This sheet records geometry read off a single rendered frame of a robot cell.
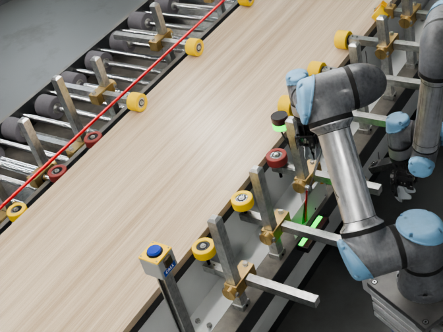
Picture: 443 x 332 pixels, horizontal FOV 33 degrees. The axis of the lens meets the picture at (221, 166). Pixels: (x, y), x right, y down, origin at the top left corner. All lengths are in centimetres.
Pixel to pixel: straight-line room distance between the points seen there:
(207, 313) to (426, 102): 110
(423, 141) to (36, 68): 416
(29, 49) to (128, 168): 342
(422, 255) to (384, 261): 10
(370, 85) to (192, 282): 108
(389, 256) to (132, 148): 146
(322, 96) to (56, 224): 132
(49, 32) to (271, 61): 336
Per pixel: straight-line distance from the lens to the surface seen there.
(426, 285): 205
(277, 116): 263
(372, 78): 195
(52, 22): 662
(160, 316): 259
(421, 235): 193
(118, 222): 277
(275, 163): 281
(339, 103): 192
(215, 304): 275
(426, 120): 223
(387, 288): 212
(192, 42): 354
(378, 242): 193
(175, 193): 279
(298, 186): 275
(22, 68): 607
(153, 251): 211
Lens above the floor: 264
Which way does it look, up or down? 38 degrees down
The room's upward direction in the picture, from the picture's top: 16 degrees counter-clockwise
